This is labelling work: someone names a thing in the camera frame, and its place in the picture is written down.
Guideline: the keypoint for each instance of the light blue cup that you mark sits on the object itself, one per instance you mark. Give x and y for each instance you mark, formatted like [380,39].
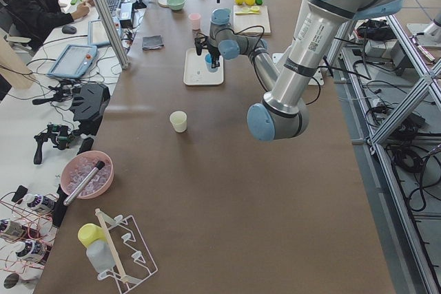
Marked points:
[208,62]

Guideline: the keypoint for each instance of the cream rabbit tray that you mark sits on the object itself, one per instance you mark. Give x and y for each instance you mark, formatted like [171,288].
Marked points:
[197,71]

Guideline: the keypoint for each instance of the whole lemon middle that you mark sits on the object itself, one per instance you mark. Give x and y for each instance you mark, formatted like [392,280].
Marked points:
[249,2]

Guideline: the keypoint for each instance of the pink cup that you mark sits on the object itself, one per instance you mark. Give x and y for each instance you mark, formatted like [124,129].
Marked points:
[195,21]

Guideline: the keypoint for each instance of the wooden cutting board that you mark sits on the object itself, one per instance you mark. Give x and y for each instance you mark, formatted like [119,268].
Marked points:
[251,23]

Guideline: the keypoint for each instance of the green bowl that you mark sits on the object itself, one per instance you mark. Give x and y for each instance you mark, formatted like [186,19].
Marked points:
[176,5]

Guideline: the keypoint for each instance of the yellow plastic knife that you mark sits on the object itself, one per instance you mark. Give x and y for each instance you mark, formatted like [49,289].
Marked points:
[247,13]

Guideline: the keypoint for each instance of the grey folded cloth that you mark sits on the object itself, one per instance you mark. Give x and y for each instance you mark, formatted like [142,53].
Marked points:
[152,42]

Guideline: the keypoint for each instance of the cream white cup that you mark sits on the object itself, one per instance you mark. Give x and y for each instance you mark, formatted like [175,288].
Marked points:
[178,119]

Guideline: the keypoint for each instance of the blue teach pendant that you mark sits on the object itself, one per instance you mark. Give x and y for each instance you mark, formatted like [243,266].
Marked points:
[73,62]
[97,35]

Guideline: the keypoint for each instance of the computer mouse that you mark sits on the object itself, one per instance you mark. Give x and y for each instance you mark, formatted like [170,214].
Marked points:
[68,29]

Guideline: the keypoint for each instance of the metal muddler in bowl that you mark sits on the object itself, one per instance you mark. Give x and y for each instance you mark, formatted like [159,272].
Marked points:
[80,187]

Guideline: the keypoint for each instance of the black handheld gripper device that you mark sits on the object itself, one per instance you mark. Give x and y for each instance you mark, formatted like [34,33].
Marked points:
[61,137]

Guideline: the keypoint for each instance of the pink ice bowl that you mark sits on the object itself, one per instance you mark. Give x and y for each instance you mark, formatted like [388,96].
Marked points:
[76,171]

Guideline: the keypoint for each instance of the yellow cup on rack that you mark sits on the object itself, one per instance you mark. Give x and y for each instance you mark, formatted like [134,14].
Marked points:
[90,233]

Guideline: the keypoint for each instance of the clear cup on rack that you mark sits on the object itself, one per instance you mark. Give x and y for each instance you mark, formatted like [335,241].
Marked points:
[100,256]

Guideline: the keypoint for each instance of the white wire cup rack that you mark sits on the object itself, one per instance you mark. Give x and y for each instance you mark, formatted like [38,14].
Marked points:
[134,262]

